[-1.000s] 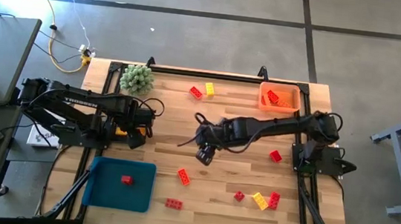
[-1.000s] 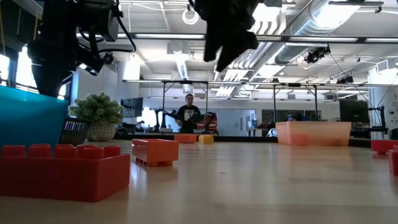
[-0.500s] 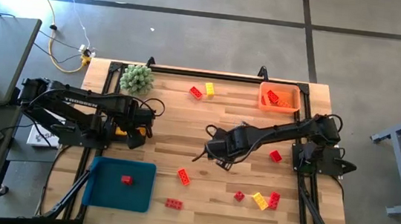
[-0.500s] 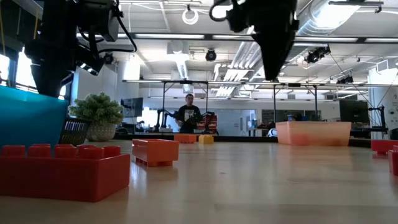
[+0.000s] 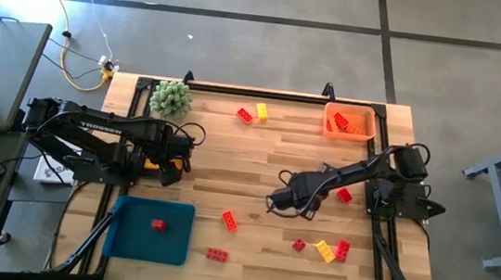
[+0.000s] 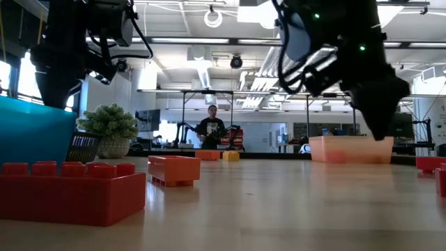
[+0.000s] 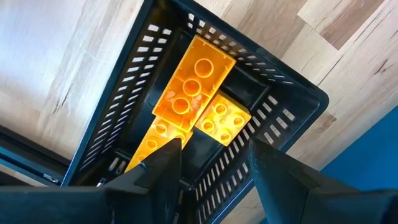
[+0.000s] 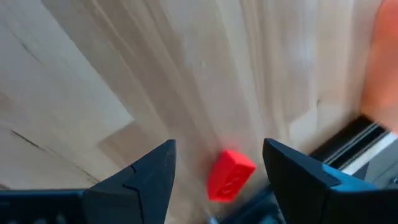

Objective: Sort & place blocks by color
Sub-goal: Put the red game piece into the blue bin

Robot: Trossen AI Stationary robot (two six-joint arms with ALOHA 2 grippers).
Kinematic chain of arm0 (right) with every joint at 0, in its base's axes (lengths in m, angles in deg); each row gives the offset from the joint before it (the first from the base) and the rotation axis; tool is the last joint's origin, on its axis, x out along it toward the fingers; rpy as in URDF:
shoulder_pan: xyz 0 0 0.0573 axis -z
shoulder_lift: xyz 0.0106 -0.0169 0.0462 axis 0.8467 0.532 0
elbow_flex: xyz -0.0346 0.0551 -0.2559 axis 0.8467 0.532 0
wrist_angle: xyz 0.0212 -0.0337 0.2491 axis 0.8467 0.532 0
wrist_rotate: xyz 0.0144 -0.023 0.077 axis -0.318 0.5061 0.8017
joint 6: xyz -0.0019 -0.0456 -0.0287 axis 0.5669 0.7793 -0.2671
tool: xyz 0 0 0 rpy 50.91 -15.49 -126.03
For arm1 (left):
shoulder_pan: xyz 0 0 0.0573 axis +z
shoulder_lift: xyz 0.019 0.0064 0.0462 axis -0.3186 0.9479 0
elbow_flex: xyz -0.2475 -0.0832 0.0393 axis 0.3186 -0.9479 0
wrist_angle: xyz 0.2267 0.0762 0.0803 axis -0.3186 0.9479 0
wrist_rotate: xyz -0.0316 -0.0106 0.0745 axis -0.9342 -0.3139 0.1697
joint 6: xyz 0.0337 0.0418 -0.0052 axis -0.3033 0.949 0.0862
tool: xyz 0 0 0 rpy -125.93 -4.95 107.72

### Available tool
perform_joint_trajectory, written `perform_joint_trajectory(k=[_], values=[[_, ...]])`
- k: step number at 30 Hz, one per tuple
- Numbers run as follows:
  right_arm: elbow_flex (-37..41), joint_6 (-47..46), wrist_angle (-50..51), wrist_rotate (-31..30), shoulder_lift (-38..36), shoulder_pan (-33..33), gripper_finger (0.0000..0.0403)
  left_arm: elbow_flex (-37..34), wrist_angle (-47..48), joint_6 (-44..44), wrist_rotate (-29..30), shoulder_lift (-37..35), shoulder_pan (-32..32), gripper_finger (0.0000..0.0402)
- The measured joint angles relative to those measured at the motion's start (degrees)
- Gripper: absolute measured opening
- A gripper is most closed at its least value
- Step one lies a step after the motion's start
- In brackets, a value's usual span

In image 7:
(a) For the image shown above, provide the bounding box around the teal plastic tray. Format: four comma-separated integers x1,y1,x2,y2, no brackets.
320,105,398,192

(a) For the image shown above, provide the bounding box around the black slotted basket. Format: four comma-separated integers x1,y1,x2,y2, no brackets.
60,0,330,224

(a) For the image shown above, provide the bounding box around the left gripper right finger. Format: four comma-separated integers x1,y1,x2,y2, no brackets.
248,138,398,224

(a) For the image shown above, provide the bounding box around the black aluminium table frame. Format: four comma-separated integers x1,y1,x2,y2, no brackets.
0,124,72,187

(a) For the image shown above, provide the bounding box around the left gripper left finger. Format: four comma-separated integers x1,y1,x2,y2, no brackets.
0,138,183,224

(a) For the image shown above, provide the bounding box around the amber toy brick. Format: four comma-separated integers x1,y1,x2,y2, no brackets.
151,34,237,134

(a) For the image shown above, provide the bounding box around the small yellow toy brick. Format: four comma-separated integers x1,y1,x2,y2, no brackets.
194,90,252,147

